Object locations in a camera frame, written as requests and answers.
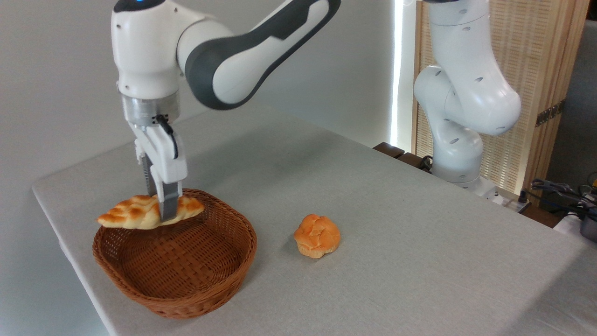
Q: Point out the black screen hinge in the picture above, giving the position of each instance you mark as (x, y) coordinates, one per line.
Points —
(550, 113)

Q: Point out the dark brown wooden table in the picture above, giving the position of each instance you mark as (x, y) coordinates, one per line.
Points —
(389, 149)

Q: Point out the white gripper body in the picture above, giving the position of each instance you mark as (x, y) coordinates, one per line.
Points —
(163, 154)

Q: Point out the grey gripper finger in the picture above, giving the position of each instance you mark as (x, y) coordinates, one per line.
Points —
(150, 179)
(170, 200)

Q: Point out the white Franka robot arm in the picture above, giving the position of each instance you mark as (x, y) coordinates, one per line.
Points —
(140, 56)

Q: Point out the long braided bread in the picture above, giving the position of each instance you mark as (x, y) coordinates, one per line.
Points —
(130, 212)

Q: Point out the round orange bread roll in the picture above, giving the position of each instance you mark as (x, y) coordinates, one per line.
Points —
(317, 235)

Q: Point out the brown wicker basket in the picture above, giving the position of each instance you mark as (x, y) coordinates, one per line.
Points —
(177, 270)

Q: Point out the grey metal container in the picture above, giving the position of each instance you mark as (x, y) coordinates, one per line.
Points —
(589, 229)

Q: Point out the grey tablecloth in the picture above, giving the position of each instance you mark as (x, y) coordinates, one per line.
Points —
(419, 256)

